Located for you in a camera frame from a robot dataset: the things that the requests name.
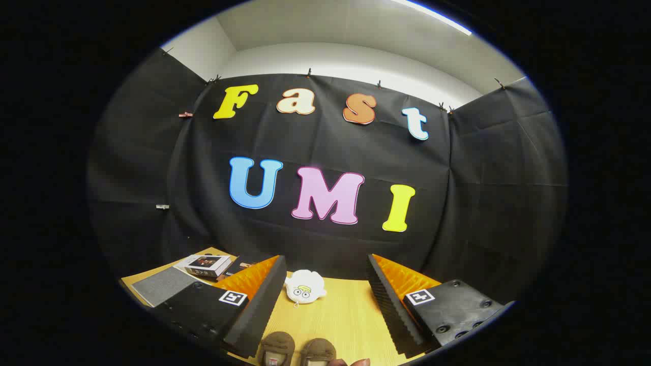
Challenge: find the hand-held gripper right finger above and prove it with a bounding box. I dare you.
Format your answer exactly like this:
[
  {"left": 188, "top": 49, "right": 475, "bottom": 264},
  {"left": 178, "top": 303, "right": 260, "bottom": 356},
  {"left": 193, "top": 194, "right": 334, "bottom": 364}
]
[{"left": 365, "top": 253, "right": 516, "bottom": 359}]

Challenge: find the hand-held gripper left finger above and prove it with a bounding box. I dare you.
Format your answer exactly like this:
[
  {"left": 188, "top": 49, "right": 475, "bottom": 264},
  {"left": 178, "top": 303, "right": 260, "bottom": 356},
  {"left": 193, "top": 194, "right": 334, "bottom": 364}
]
[{"left": 154, "top": 255, "right": 288, "bottom": 359}]

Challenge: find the brown fuzzy shoe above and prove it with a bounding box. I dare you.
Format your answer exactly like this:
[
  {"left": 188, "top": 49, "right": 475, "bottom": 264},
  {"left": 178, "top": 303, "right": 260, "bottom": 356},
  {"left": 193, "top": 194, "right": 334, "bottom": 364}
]
[
  {"left": 257, "top": 331, "right": 296, "bottom": 366},
  {"left": 300, "top": 338, "right": 338, "bottom": 366}
]

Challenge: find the beige storage box grey lid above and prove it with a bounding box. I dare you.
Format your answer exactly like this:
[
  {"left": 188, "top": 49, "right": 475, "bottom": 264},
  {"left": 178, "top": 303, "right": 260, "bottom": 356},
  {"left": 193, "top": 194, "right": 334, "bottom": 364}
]
[{"left": 131, "top": 266, "right": 205, "bottom": 309}]

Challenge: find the dark hardcover book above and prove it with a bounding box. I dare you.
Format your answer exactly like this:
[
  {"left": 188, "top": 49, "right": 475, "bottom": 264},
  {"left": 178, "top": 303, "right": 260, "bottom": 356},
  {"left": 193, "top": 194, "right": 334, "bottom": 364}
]
[{"left": 223, "top": 256, "right": 266, "bottom": 279}]

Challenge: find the white plush toy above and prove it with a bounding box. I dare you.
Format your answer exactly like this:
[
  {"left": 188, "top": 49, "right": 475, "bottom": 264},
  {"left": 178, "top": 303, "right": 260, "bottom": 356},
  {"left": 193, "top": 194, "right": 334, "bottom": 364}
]
[{"left": 284, "top": 269, "right": 328, "bottom": 308}]

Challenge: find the white portrait cover book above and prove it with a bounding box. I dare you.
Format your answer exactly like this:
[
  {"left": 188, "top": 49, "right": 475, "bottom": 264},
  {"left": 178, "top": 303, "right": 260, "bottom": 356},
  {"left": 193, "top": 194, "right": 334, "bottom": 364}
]
[{"left": 174, "top": 254, "right": 232, "bottom": 280}]

